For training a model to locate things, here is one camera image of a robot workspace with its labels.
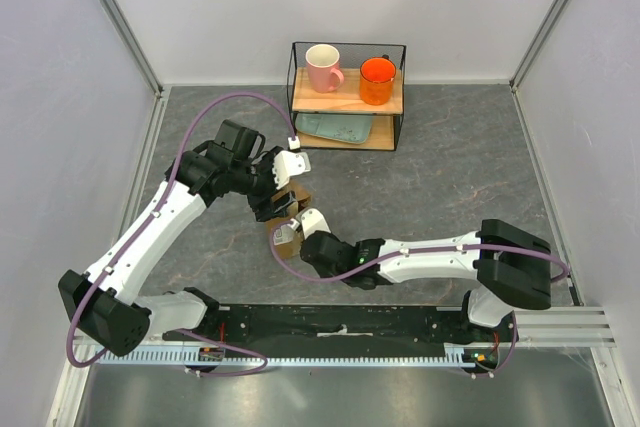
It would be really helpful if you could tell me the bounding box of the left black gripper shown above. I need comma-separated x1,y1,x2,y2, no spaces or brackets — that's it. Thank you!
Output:
232,148,297,223

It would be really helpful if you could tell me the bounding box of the brown cardboard express box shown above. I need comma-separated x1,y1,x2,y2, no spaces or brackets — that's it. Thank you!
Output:
265,180,312,260

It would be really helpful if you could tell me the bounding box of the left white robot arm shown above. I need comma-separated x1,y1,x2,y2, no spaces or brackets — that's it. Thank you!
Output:
58,120,310,357

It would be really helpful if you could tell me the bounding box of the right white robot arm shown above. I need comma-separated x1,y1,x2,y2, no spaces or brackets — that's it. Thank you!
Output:
300,215,552,341

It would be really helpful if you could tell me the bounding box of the teal rectangular plate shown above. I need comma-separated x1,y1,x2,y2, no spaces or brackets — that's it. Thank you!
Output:
294,113,373,144

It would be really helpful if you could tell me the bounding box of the pink ceramic mug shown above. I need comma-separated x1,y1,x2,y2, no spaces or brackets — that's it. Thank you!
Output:
305,44,344,93

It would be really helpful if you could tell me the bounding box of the orange glass cup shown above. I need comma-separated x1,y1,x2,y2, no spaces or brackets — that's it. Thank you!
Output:
359,55,397,106

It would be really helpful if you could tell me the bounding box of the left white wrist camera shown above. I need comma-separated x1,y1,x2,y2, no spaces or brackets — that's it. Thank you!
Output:
272,136,311,189

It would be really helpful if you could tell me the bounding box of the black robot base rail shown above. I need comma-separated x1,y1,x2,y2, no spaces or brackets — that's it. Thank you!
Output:
195,304,513,359

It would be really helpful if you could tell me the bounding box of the black wire wooden shelf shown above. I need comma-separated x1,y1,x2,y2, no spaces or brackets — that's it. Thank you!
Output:
287,41,406,151

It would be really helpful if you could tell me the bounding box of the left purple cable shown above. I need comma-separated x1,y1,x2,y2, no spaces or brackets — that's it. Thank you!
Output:
66,91,299,368

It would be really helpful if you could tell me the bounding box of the purple cable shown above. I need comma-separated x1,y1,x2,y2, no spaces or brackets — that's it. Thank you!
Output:
269,220,571,284
66,91,299,368

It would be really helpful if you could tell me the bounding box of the slotted cable duct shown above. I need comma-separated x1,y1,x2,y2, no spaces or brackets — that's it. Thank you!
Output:
97,344,499,368

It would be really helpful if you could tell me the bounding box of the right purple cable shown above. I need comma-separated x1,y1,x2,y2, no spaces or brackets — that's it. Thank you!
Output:
269,220,571,284

